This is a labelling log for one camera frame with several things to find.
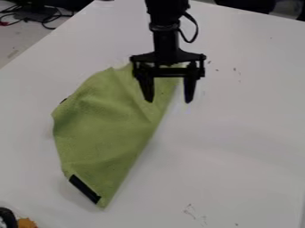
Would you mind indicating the black round object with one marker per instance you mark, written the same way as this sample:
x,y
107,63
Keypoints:
x,y
7,218

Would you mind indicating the orange toy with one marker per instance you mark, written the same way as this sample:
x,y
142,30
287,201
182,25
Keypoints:
x,y
27,223

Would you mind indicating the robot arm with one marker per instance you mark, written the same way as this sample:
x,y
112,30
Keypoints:
x,y
166,12

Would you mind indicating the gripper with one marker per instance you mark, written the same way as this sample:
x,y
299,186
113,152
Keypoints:
x,y
167,56

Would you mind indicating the green cloth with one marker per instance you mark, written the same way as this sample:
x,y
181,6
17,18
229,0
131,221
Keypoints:
x,y
103,130

